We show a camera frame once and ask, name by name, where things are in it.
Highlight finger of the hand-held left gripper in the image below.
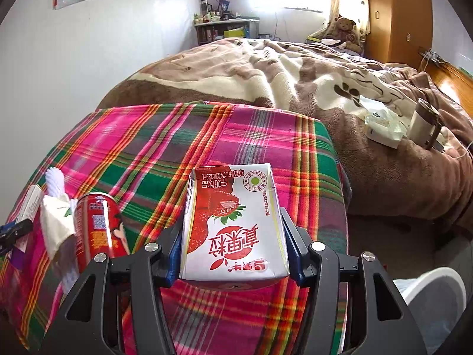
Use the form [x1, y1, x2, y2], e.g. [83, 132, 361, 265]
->
[0, 219, 35, 256]

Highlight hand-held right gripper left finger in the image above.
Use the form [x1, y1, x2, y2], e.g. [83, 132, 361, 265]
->
[39, 212, 185, 355]

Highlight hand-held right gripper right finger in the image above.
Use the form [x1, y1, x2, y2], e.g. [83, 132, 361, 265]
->
[279, 207, 429, 355]

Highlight strawberry milk carton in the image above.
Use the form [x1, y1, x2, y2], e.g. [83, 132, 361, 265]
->
[179, 163, 291, 289]

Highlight white round trash bin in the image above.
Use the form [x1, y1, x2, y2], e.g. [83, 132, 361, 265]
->
[393, 266, 467, 355]

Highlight white purple medicine box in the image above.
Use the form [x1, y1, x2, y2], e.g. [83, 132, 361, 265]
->
[10, 185, 43, 270]

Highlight white crumpled tissue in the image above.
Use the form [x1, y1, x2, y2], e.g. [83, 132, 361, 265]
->
[40, 193, 80, 293]

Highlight white rolled towel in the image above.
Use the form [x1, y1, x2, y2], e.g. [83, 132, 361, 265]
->
[44, 167, 67, 197]

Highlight red drink can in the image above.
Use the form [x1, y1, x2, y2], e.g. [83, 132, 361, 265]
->
[74, 191, 131, 274]

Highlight plaid cloth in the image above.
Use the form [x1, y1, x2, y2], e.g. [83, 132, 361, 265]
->
[0, 101, 350, 355]

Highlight white tissue pack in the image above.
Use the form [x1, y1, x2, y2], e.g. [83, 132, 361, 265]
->
[364, 96, 411, 149]

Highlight brown cream patterned blanket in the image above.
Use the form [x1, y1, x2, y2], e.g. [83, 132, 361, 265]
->
[97, 37, 473, 230]

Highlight white thermos mug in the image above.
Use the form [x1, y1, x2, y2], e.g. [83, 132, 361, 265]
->
[406, 98, 444, 151]

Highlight brown fleece blanket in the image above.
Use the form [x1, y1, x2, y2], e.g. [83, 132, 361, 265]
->
[384, 64, 473, 163]

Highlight brown teddy bear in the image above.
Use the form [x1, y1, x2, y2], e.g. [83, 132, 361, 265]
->
[321, 17, 365, 52]

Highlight dark shelf unit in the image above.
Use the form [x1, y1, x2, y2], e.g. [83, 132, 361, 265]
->
[194, 18, 259, 47]

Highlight row of cosmetic bottles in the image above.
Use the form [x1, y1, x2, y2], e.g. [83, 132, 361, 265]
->
[194, 0, 237, 25]

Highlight patterned curtain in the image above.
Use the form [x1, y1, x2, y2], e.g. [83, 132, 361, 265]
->
[327, 0, 370, 38]

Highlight wooden wardrobe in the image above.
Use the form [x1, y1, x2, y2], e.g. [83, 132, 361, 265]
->
[364, 0, 434, 69]

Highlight white cable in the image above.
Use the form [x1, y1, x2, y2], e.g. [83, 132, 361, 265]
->
[445, 142, 473, 161]

